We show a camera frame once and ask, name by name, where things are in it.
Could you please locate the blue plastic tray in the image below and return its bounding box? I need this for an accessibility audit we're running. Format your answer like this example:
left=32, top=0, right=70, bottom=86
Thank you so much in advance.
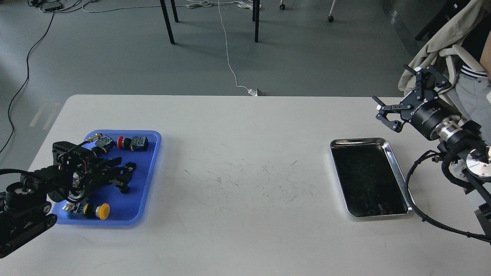
left=51, top=129, right=161, bottom=227

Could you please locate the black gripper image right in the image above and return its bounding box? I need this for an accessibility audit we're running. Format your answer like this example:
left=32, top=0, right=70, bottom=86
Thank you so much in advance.
left=372, top=64, right=462, bottom=140

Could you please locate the white power adapter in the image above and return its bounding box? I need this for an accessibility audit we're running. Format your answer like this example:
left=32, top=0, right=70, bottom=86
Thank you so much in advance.
left=248, top=89, right=265, bottom=97

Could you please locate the black table leg left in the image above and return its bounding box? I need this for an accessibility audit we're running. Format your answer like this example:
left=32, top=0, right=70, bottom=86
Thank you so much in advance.
left=159, top=0, right=179, bottom=45

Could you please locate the yellow push button switch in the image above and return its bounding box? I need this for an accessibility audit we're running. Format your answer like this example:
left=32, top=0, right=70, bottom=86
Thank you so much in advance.
left=62, top=202, right=110, bottom=220

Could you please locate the black power strip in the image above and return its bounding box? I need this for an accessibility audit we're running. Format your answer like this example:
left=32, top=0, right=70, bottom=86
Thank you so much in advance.
left=40, top=0, right=63, bottom=12

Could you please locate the red push button switch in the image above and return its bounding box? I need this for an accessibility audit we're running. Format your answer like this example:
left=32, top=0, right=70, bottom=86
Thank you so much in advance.
left=116, top=136, right=149, bottom=151

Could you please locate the silver metal tray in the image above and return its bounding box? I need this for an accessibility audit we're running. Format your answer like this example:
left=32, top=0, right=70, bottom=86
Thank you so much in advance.
left=330, top=138, right=413, bottom=220

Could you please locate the green push button switch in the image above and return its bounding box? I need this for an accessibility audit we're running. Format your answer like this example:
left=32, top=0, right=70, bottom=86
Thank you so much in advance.
left=91, top=135, right=115, bottom=156

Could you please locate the white chair frame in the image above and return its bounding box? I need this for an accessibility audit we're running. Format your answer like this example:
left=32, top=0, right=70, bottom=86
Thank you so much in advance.
left=438, top=45, right=485, bottom=82

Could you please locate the person in grey trousers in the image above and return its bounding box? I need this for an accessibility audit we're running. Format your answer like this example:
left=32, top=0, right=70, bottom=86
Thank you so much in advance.
left=453, top=18, right=491, bottom=127

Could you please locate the beige jacket on chair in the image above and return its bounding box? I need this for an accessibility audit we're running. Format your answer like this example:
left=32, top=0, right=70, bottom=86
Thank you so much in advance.
left=398, top=0, right=490, bottom=94

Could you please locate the white cable on floor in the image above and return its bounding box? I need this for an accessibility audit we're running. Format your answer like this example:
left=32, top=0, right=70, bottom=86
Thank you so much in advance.
left=82, top=0, right=262, bottom=92

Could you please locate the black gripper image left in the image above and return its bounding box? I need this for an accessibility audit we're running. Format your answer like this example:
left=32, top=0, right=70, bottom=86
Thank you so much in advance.
left=69, top=157, right=134, bottom=200

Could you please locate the black table leg right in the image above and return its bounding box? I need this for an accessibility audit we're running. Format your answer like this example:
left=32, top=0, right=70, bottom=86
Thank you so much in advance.
left=252, top=0, right=261, bottom=43

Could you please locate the black furniture at corner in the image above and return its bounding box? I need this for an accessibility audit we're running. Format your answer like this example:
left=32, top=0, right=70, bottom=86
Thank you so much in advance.
left=415, top=0, right=470, bottom=41

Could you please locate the black table leg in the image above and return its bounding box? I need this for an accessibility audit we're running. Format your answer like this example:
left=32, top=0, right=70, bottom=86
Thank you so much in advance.
left=252, top=0, right=261, bottom=43
left=159, top=0, right=179, bottom=45

